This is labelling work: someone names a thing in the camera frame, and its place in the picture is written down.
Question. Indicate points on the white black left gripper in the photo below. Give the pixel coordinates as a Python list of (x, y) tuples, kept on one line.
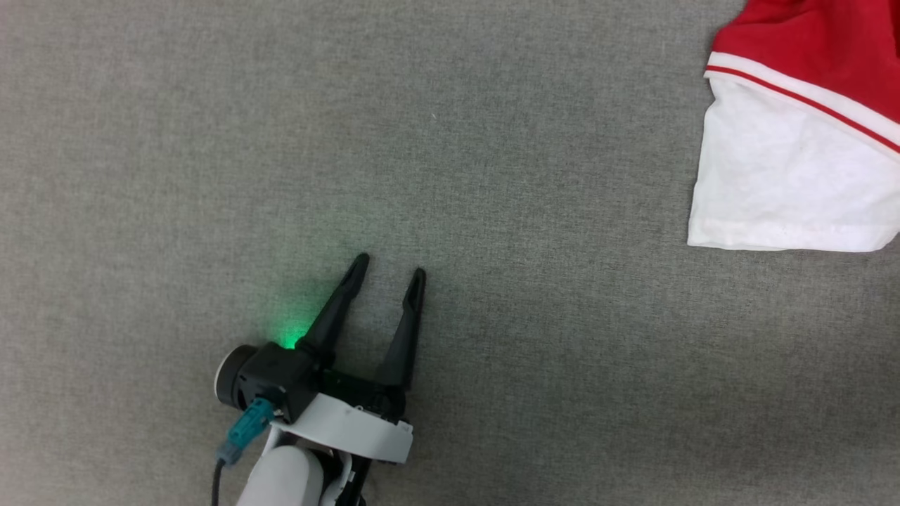
[(351, 425)]

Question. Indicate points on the red and white shirt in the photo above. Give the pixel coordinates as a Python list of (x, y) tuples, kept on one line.
[(780, 176)]

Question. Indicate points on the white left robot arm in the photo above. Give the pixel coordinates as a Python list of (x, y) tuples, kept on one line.
[(285, 478)]

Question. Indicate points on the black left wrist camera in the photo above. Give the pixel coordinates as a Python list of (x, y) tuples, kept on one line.
[(271, 376)]

